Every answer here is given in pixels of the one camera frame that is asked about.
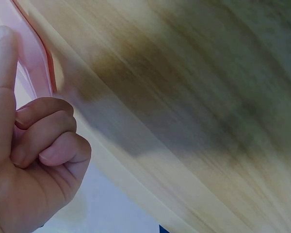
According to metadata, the pink translucent plastic tray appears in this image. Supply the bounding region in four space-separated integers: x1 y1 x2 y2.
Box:
0 0 58 117

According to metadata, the person's left hand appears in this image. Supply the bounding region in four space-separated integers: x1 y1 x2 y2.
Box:
0 25 92 233

